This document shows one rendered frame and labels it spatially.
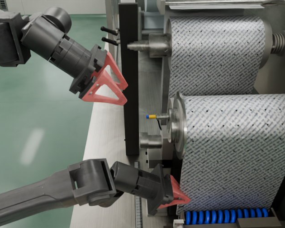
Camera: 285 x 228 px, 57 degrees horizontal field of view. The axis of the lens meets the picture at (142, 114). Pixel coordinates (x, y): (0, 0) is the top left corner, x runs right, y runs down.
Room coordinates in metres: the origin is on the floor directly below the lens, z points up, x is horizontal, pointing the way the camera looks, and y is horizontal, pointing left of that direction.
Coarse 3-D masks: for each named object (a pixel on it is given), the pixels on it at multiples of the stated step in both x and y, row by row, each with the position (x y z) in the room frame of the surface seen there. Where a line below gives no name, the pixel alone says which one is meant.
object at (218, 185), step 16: (272, 160) 0.40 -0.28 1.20; (192, 176) 0.39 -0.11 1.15; (208, 176) 0.39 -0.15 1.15; (224, 176) 0.40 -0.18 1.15; (240, 176) 0.40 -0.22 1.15; (256, 176) 0.40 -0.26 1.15; (272, 176) 0.40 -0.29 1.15; (192, 192) 0.39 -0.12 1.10; (208, 192) 0.39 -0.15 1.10; (224, 192) 0.40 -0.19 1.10; (240, 192) 0.40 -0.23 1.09; (256, 192) 0.40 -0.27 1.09; (272, 192) 0.40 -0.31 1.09; (192, 208) 0.39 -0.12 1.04; (208, 208) 0.39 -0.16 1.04; (224, 208) 0.40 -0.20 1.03; (240, 208) 0.40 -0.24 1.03; (256, 208) 0.40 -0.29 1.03
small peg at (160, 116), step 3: (156, 114) 0.46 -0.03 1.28; (159, 114) 0.46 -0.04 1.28; (162, 114) 0.46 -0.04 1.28; (165, 114) 0.46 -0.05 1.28; (168, 114) 0.46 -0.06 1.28; (156, 117) 0.45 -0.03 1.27; (159, 117) 0.45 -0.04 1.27; (162, 117) 0.45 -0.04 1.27; (165, 117) 0.45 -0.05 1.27; (168, 117) 0.45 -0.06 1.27
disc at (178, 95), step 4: (176, 92) 0.50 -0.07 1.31; (180, 92) 0.47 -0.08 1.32; (176, 96) 0.49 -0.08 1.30; (180, 96) 0.45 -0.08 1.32; (180, 100) 0.45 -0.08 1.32; (180, 104) 0.44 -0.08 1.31; (184, 104) 0.43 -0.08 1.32; (184, 108) 0.42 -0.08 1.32; (184, 112) 0.41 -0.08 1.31; (184, 116) 0.41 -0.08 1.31; (184, 120) 0.40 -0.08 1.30; (184, 124) 0.40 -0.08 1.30; (184, 128) 0.39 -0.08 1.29; (184, 132) 0.39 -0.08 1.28; (184, 136) 0.39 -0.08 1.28; (184, 140) 0.38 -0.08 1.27; (184, 144) 0.38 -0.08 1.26; (184, 148) 0.38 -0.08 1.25; (176, 152) 0.44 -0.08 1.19; (180, 152) 0.40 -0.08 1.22; (184, 152) 0.38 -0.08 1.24; (180, 156) 0.39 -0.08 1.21
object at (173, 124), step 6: (174, 108) 0.47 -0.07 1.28; (174, 114) 0.44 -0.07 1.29; (168, 120) 0.47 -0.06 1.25; (174, 120) 0.43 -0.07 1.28; (168, 126) 0.45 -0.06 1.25; (174, 126) 0.42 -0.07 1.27; (168, 132) 0.45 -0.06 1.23; (174, 132) 0.42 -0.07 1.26; (168, 138) 0.44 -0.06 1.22; (174, 138) 0.42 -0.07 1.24
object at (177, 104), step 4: (176, 100) 0.48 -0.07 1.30; (176, 104) 0.47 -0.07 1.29; (180, 108) 0.44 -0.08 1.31; (180, 112) 0.43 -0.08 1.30; (180, 116) 0.42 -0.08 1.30; (180, 120) 0.42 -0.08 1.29; (180, 124) 0.42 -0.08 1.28; (180, 128) 0.41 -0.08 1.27; (180, 132) 0.41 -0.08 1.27; (180, 136) 0.40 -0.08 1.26; (180, 140) 0.40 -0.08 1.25; (176, 144) 0.43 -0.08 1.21; (180, 144) 0.40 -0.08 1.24; (176, 148) 0.43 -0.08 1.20; (180, 148) 0.40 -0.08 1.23
